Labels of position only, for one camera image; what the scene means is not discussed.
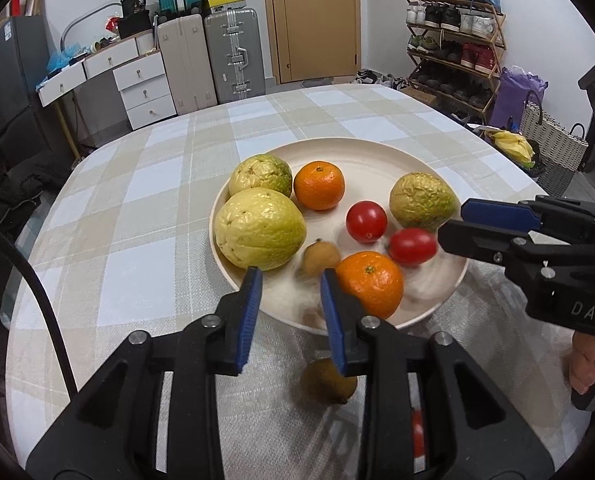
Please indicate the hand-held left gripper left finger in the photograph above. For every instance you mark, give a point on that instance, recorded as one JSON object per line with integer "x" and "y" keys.
{"x": 250, "y": 320}

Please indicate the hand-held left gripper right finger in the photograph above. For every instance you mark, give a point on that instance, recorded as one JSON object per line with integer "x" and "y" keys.
{"x": 333, "y": 325}

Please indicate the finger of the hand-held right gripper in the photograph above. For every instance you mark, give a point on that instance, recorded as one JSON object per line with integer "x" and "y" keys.
{"x": 497, "y": 212}
{"x": 477, "y": 242}

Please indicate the orange mandarin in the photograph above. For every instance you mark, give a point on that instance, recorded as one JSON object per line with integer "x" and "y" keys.
{"x": 372, "y": 282}
{"x": 319, "y": 185}

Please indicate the brown longan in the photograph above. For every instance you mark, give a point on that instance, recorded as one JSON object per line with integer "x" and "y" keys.
{"x": 321, "y": 259}
{"x": 321, "y": 382}

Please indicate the red tomato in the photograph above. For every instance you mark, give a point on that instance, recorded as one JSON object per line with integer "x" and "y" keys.
{"x": 366, "y": 221}
{"x": 412, "y": 247}
{"x": 417, "y": 432}

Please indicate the green-patched guava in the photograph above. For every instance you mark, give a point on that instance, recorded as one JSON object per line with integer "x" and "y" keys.
{"x": 422, "y": 201}

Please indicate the large yellow guava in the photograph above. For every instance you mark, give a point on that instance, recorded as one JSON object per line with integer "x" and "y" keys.
{"x": 260, "y": 230}

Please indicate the cream round plate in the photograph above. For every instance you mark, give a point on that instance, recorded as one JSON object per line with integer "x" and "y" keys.
{"x": 372, "y": 165}

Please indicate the person's right hand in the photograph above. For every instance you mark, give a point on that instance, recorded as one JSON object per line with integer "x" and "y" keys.
{"x": 583, "y": 360}

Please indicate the yellow bag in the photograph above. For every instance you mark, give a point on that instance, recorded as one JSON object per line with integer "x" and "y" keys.
{"x": 512, "y": 146}

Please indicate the woven basket bag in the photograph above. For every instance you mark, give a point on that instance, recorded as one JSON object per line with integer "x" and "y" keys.
{"x": 552, "y": 145}

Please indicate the purple bag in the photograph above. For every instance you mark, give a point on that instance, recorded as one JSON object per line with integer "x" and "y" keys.
{"x": 515, "y": 97}

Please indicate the beige checked tablecloth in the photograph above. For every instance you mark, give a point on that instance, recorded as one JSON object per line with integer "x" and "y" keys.
{"x": 127, "y": 240}

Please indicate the small yellow-green guava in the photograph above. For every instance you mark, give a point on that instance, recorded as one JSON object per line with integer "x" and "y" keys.
{"x": 257, "y": 172}

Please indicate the wooden shoe rack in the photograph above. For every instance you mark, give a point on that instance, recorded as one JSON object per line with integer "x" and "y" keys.
{"x": 452, "y": 45}

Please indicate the beige suitcase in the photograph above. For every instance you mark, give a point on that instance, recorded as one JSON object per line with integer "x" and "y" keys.
{"x": 187, "y": 65}

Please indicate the wooden door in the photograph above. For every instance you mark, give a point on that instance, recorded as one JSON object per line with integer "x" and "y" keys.
{"x": 312, "y": 25}

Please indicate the white drawer desk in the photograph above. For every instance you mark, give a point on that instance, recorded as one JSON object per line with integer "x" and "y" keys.
{"x": 137, "y": 80}

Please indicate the silver suitcase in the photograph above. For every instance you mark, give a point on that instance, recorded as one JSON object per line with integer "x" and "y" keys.
{"x": 235, "y": 55}

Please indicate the black yellow shoe box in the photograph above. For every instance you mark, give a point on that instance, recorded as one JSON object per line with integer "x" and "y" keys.
{"x": 222, "y": 2}

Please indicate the blue plastic bag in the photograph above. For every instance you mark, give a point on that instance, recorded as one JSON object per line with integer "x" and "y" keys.
{"x": 64, "y": 57}

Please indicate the black printed box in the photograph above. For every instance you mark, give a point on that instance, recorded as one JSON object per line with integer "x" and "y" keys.
{"x": 135, "y": 15}

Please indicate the dark grey fridge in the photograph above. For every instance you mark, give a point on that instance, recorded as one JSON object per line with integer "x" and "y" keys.
{"x": 7, "y": 85}

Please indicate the grey curved pipe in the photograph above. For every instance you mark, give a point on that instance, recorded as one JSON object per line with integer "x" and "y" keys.
{"x": 84, "y": 12}

